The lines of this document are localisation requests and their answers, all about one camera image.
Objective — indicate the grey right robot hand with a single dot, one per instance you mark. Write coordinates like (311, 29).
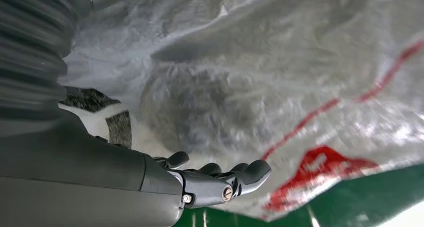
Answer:
(76, 179)

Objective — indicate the bright green conveyor belt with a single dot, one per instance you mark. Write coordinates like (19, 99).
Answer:
(364, 202)

